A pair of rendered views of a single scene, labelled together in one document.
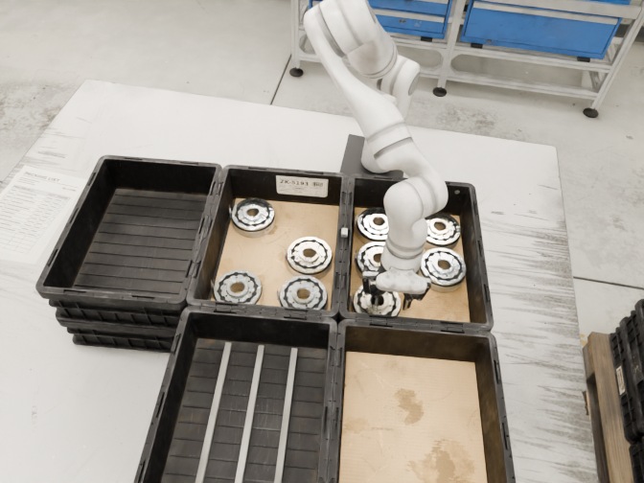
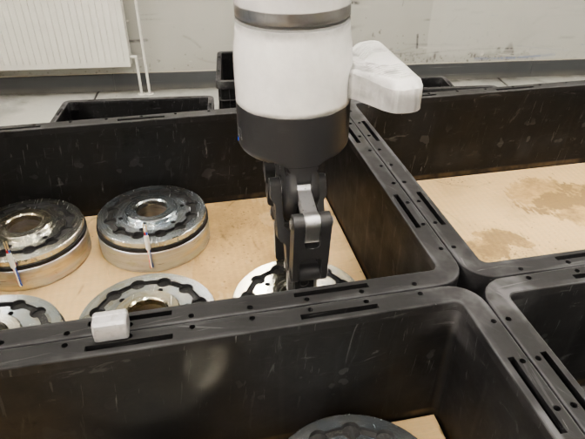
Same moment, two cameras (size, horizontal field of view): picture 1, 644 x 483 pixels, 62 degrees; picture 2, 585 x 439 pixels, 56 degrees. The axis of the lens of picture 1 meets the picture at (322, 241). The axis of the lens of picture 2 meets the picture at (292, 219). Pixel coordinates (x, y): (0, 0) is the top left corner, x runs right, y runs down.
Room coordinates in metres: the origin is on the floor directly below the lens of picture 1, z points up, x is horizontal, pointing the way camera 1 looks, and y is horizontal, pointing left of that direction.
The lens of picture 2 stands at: (0.71, 0.18, 1.14)
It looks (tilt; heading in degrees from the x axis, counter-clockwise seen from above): 34 degrees down; 256
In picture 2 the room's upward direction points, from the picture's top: straight up
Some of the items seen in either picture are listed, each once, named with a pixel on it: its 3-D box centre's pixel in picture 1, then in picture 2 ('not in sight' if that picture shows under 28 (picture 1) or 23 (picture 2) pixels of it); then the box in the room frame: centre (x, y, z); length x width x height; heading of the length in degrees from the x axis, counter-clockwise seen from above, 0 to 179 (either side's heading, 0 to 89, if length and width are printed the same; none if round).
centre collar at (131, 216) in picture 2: (443, 264); (151, 210); (0.73, -0.27, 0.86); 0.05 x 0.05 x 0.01
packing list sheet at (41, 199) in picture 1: (25, 211); not in sight; (0.97, 0.82, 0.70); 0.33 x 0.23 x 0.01; 171
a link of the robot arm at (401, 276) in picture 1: (402, 258); (321, 47); (0.60, -0.15, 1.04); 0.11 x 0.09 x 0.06; 176
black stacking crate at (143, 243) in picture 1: (144, 239); not in sight; (0.76, 0.40, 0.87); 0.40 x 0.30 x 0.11; 177
